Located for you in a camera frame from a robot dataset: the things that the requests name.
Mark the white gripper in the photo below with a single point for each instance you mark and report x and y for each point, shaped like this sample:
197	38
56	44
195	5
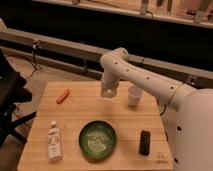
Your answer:
106	85

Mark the white sponge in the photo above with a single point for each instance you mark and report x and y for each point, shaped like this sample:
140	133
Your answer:
107	93

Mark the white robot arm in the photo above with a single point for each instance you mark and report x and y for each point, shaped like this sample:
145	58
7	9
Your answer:
193	146

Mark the green ridged bowl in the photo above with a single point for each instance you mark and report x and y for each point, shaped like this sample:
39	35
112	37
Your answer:
97	140

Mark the black rectangular block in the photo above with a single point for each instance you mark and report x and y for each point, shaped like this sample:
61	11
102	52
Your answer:
144	148

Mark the white plastic bottle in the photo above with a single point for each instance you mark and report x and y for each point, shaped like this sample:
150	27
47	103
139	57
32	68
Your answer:
54	142

